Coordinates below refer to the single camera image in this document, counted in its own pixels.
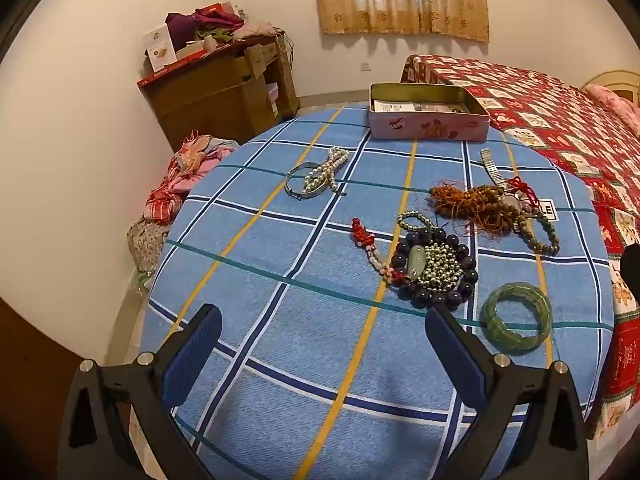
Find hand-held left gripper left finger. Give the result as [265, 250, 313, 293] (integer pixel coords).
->
[56, 304, 223, 480]

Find grey-green bead bracelet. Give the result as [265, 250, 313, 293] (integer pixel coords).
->
[515, 205, 561, 257]

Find brown bead necklace orange tassel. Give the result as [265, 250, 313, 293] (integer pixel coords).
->
[427, 184, 521, 241]

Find metal watch band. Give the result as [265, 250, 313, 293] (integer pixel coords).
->
[479, 147, 508, 188]

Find clothes pile on desk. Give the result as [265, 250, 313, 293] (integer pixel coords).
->
[165, 2, 281, 43]

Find pink tin box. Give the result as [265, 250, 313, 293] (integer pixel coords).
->
[368, 82, 492, 143]

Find green jade bangle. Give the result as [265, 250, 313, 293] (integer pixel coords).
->
[480, 281, 553, 338]

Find large purple bead necklace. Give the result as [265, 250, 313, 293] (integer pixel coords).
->
[389, 226, 480, 309]

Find cream bed headboard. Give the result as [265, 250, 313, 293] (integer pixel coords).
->
[582, 69, 640, 106]

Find silver bangle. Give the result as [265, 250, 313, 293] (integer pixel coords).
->
[285, 161, 341, 200]

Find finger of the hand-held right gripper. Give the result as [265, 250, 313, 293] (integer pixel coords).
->
[620, 244, 640, 306]

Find papers in tin box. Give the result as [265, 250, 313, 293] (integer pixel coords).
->
[372, 100, 473, 115]

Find blue plaid tablecloth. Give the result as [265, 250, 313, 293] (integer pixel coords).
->
[140, 102, 617, 480]

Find white printed box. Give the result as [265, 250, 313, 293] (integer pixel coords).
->
[142, 25, 178, 73]

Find red patterned bed blanket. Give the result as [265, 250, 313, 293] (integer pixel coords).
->
[400, 54, 640, 441]

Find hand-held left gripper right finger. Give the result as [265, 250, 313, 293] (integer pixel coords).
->
[425, 304, 591, 480]

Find flat red box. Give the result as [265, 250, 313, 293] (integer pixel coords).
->
[136, 47, 211, 90]

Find clothes pile on floor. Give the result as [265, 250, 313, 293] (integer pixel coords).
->
[126, 130, 246, 276]

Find red knot pendant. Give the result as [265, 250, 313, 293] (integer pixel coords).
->
[506, 177, 537, 211]

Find silver metal bead bracelet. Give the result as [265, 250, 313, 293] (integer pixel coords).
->
[419, 245, 463, 292]

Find pink pillow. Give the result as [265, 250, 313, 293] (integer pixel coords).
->
[582, 84, 640, 133]

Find white pearl bracelet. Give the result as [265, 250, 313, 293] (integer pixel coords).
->
[302, 146, 349, 193]

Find pink bead string red knots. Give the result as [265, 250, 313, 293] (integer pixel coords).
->
[350, 217, 408, 286]

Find small green bead bracelet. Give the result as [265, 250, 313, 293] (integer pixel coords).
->
[396, 210, 436, 236]

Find pale jade pendant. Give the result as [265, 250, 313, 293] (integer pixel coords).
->
[406, 245, 427, 281]

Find brown wooden desk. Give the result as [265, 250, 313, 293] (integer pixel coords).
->
[136, 35, 301, 133]

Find beige patterned curtain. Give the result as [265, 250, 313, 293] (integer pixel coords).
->
[311, 0, 491, 43]

